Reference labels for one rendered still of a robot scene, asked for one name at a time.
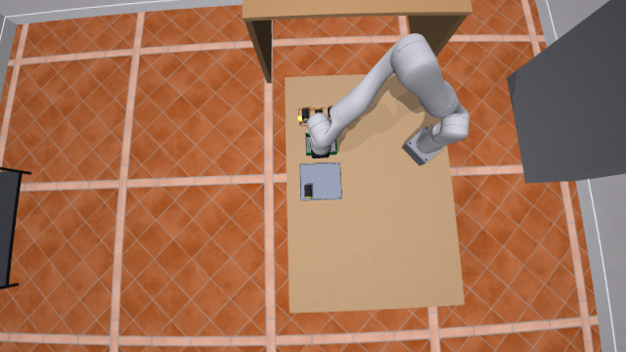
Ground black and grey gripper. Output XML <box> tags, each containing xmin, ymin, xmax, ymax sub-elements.
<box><xmin>310</xmin><ymin>142</ymin><xmax>332</xmax><ymax>158</ymax></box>

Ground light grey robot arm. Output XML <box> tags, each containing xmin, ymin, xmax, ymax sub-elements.
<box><xmin>307</xmin><ymin>33</ymin><xmax>470</xmax><ymax>154</ymax></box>

